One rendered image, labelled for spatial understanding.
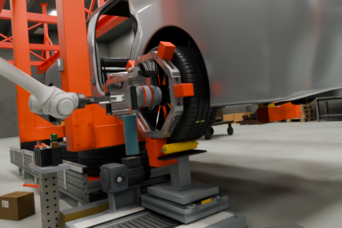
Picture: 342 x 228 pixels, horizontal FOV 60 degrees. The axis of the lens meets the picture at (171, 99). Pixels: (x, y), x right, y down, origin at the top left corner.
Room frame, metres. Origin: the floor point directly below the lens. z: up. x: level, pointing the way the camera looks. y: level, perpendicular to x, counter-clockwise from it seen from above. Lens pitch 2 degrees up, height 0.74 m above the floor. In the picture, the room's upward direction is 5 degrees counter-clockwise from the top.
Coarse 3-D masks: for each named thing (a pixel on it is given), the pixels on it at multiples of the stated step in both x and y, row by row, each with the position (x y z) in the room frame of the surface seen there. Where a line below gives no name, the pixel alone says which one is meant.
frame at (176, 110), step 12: (144, 60) 1.91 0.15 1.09; (156, 60) 1.80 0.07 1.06; (168, 60) 1.78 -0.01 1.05; (168, 72) 1.70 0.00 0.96; (180, 108) 1.70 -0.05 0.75; (144, 120) 2.06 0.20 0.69; (168, 120) 1.75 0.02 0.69; (144, 132) 1.96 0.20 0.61; (156, 132) 1.85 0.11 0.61; (168, 132) 1.82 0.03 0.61
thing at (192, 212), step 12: (144, 204) 2.07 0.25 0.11; (156, 204) 1.95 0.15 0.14; (168, 204) 1.91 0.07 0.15; (180, 204) 1.83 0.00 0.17; (192, 204) 1.77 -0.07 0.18; (204, 204) 1.80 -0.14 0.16; (216, 204) 1.86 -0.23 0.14; (228, 204) 1.92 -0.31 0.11; (168, 216) 1.84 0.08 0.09; (180, 216) 1.75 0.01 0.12; (192, 216) 1.74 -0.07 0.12; (204, 216) 1.79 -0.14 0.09
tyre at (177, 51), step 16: (176, 48) 1.83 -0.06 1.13; (192, 48) 1.93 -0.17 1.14; (176, 64) 1.78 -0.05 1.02; (192, 64) 1.75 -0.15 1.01; (192, 80) 1.70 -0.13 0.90; (208, 80) 1.77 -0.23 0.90; (192, 96) 1.69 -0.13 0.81; (208, 96) 1.76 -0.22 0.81; (192, 112) 1.72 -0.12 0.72; (208, 112) 1.79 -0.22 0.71; (176, 128) 1.82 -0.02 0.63; (192, 128) 1.79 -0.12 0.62; (208, 128) 1.89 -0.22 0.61
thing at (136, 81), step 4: (132, 76) 1.61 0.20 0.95; (136, 76) 1.63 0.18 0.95; (140, 76) 1.64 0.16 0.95; (144, 76) 1.66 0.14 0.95; (128, 80) 1.64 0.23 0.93; (132, 80) 1.61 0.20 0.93; (136, 80) 1.62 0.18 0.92; (140, 80) 1.64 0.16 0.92; (144, 80) 1.65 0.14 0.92; (128, 84) 1.65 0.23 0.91; (132, 84) 1.61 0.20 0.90; (136, 84) 1.62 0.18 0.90; (140, 84) 1.64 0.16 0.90; (144, 84) 1.65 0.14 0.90
